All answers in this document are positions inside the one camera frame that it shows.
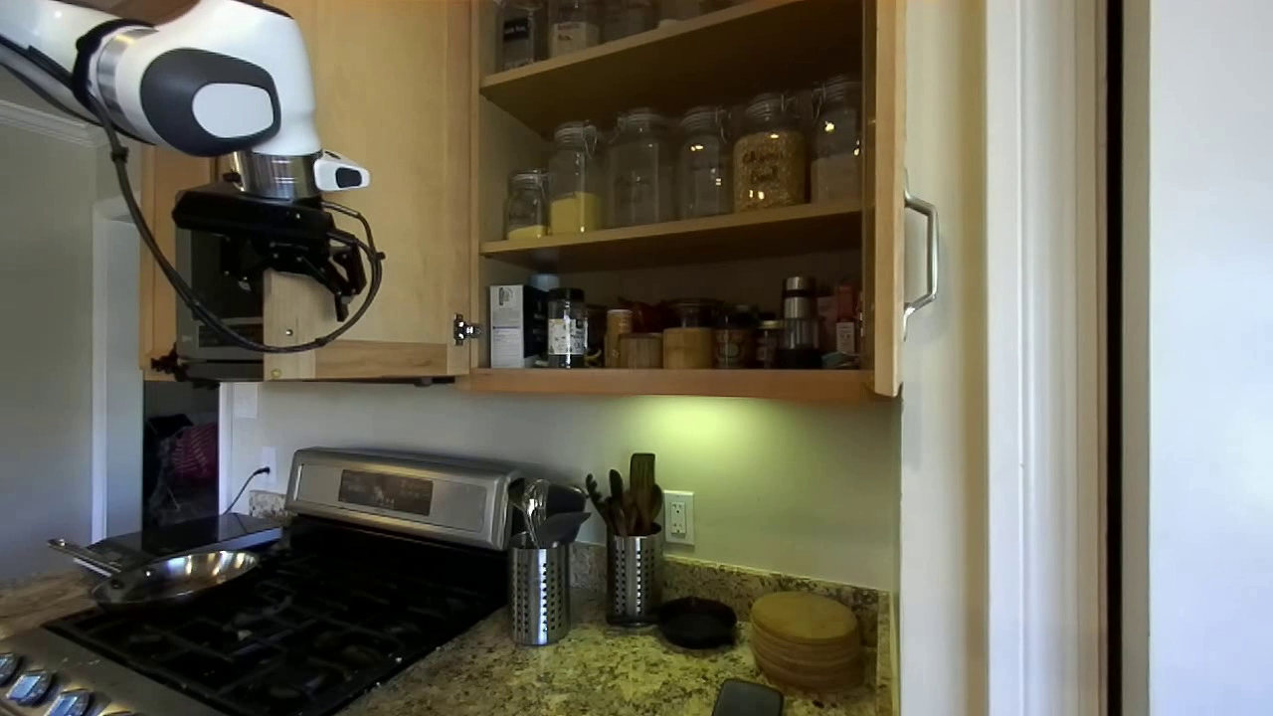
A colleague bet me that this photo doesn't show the small glass jar yellow contents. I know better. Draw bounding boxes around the small glass jar yellow contents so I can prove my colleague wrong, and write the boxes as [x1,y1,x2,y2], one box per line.
[505,161,547,245]

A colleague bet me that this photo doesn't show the glass jar pale contents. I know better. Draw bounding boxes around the glass jar pale contents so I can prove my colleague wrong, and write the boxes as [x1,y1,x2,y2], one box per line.
[806,75,867,206]

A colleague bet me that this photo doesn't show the clear glass storage jar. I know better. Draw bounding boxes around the clear glass storage jar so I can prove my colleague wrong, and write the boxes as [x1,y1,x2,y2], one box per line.
[606,106,673,229]
[673,103,734,220]

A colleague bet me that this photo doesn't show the dark cooking utensil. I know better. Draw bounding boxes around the dark cooking utensil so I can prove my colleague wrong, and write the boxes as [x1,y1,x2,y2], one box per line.
[580,468,629,538]

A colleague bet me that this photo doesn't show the wooden spatula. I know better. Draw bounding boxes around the wooden spatula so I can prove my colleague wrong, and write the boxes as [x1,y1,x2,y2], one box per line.
[625,450,667,538]

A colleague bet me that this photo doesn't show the small dark spice jar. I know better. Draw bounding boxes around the small dark spice jar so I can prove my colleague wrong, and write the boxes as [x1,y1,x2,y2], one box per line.
[750,315,787,368]
[712,311,757,368]

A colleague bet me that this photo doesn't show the tall dark sauce bottle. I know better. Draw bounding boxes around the tall dark sauce bottle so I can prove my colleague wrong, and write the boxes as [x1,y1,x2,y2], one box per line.
[774,270,820,368]

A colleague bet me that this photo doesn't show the steel frying pan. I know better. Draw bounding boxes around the steel frying pan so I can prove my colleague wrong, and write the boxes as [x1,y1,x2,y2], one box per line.
[49,534,261,611]

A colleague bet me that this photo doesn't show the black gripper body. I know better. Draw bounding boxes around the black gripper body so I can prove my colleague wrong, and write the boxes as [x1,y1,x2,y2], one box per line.
[171,188,342,279]

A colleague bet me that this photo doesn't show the white wall outlet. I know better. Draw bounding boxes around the white wall outlet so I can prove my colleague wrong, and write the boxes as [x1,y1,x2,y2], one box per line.
[656,483,694,547]

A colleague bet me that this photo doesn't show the black power cord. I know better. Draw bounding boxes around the black power cord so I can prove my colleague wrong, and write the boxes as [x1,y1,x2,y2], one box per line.
[214,462,274,525]

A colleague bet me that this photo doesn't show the wooden cabinet door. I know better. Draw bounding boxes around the wooden cabinet door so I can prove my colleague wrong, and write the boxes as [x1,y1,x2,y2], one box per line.
[230,0,484,391]
[867,0,942,401]

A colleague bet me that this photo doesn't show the black flat spatula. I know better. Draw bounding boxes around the black flat spatula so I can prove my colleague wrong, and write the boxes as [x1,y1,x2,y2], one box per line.
[709,676,787,716]

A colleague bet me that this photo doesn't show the small black dish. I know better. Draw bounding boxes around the small black dish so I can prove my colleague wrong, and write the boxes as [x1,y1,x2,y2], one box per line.
[651,591,740,653]

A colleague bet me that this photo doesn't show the round wooden container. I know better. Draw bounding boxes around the round wooden container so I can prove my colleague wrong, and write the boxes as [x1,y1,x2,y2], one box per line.
[620,328,667,375]
[660,322,720,375]

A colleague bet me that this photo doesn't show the cork coaster stack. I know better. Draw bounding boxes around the cork coaster stack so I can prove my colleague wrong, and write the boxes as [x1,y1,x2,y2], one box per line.
[747,590,867,701]

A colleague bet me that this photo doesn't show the white paper card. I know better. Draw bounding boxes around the white paper card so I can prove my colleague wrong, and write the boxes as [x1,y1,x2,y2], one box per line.
[484,279,534,375]

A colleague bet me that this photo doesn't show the perforated steel utensil holder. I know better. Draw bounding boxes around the perforated steel utensil holder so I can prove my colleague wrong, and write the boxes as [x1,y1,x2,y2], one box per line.
[510,538,571,649]
[606,530,667,627]

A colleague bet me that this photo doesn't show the wooden wall cabinet with shelves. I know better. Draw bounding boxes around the wooden wall cabinet with shelves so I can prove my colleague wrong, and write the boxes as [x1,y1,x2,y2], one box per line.
[454,0,888,405]

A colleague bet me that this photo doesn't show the gold spice can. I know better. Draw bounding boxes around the gold spice can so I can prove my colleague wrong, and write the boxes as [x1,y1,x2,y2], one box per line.
[602,306,637,368]

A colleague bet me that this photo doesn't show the white door frame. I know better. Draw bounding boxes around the white door frame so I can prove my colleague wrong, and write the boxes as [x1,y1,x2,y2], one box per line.
[986,0,1111,716]

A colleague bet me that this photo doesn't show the red spice jar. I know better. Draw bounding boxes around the red spice jar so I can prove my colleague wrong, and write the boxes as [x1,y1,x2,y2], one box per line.
[820,282,867,368]

